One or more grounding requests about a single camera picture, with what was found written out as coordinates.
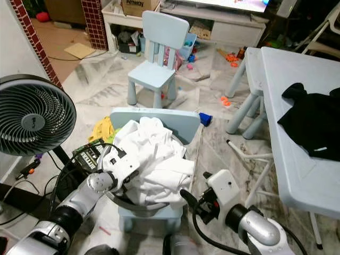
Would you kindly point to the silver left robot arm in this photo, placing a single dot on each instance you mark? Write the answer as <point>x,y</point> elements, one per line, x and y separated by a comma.
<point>85,199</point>

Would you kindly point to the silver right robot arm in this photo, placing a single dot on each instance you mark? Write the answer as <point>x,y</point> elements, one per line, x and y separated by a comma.
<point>260,231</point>

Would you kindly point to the robot right leg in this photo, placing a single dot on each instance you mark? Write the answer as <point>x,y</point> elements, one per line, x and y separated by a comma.
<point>181,245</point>

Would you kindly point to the robot leg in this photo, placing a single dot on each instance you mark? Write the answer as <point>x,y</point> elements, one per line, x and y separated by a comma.
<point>102,250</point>
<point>181,245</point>

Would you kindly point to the white clothes pile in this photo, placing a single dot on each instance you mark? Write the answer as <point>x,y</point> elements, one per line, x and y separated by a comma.
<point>159,164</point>

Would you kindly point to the small blue toy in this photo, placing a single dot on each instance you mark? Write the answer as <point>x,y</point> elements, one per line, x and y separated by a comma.
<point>205,119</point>

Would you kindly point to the small orange toy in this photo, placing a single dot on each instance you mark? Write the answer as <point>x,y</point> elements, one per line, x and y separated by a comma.
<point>226,101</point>

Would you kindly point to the light blue folding table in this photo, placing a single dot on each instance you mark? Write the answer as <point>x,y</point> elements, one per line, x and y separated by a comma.
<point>297,186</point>

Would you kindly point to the robot left leg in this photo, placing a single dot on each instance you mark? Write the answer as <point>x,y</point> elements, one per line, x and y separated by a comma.
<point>102,250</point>

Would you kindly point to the black printed box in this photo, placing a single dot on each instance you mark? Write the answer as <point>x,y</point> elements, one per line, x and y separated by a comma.
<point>87,155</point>

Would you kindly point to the yellow cloth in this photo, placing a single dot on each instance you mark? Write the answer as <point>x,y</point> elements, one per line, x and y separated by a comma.
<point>102,130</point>

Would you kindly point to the black long sleeve garment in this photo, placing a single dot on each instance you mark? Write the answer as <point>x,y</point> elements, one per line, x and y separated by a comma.
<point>313,125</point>

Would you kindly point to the orange and black tool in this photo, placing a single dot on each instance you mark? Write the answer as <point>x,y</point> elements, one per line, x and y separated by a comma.
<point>30,169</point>

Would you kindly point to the blue toy basket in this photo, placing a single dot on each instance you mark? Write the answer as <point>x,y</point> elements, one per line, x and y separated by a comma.
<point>189,42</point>

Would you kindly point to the white TV stand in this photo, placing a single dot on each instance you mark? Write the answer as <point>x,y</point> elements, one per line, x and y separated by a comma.
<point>234,32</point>

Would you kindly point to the black standing fan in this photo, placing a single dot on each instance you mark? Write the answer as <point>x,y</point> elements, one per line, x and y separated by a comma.
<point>34,122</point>

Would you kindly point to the television screen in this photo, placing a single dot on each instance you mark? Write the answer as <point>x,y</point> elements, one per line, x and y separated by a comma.
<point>234,4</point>

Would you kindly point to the flat cardboard sheet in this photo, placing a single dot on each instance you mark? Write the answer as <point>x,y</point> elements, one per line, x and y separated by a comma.
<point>79,50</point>

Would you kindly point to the brown cardboard box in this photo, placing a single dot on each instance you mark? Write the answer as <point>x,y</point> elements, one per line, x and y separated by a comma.
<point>138,7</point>

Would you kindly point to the red ball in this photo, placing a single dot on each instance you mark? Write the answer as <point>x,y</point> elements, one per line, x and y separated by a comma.
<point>42,17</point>

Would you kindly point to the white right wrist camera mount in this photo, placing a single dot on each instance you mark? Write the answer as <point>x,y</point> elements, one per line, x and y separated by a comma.
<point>224,186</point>

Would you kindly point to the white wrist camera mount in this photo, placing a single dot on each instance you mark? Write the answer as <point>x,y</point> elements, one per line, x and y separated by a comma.
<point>127,169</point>
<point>224,186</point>

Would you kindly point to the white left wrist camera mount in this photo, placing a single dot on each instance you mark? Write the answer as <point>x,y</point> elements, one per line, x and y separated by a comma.
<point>127,169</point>

